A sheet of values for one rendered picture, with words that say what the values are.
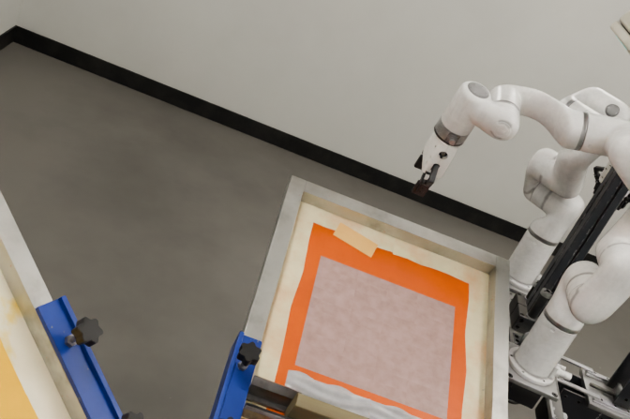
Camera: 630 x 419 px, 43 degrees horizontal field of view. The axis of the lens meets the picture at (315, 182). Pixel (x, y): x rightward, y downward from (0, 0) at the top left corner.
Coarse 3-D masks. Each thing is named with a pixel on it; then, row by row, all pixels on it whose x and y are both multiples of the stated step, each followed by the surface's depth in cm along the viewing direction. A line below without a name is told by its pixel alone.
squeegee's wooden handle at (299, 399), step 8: (296, 400) 147; (304, 400) 147; (312, 400) 148; (320, 400) 149; (288, 408) 151; (296, 408) 147; (304, 408) 147; (312, 408) 147; (320, 408) 148; (328, 408) 148; (336, 408) 149; (288, 416) 149; (296, 416) 149; (304, 416) 148; (312, 416) 148; (320, 416) 147; (328, 416) 147; (336, 416) 147; (344, 416) 148; (352, 416) 149; (360, 416) 149
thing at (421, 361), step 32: (416, 288) 189; (448, 288) 192; (384, 320) 180; (416, 320) 183; (448, 320) 186; (384, 352) 174; (416, 352) 177; (448, 352) 180; (384, 384) 168; (416, 384) 171; (448, 384) 174; (416, 416) 166; (448, 416) 169
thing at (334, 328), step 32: (320, 256) 185; (352, 256) 189; (384, 256) 192; (320, 288) 179; (352, 288) 182; (384, 288) 186; (288, 320) 171; (320, 320) 174; (352, 320) 177; (288, 352) 165; (320, 352) 168; (352, 352) 171; (352, 384) 166
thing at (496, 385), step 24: (288, 192) 190; (312, 192) 193; (336, 192) 196; (288, 216) 185; (360, 216) 195; (384, 216) 196; (288, 240) 181; (408, 240) 197; (432, 240) 196; (456, 240) 199; (264, 264) 174; (480, 264) 198; (504, 264) 199; (264, 288) 170; (504, 288) 194; (264, 312) 166; (504, 312) 189; (504, 336) 184; (504, 360) 179; (504, 384) 175; (504, 408) 170
